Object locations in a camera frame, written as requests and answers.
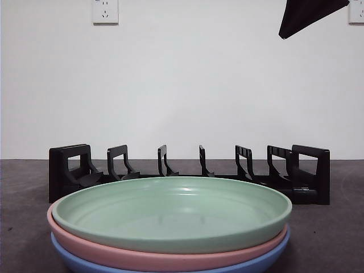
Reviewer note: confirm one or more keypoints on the blue round plate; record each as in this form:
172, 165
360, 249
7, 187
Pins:
74, 263

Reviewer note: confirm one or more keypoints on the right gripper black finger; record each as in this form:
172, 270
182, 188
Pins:
304, 14

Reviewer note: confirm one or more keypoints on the green round plate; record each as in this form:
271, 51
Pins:
170, 213

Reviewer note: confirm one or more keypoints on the pink round plate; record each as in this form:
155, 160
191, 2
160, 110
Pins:
113, 253

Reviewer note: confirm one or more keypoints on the black plastic dish rack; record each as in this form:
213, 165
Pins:
324, 176

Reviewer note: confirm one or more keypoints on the white wall socket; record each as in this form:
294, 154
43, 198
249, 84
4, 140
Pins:
357, 14
105, 12

